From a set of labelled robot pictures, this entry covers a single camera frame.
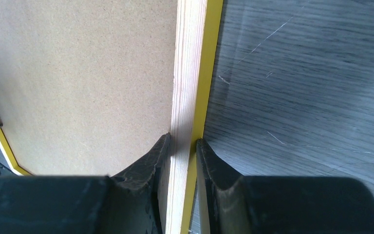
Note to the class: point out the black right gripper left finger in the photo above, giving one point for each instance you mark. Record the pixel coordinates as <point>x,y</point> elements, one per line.
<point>125,203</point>

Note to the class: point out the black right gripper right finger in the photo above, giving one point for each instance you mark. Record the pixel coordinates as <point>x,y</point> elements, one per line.
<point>232,203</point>

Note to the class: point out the yellow wooden picture frame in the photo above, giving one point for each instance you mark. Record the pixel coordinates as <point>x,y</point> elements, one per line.
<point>189,44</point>

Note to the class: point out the brown backing board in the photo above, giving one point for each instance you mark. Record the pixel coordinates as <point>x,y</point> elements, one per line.
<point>85,85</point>

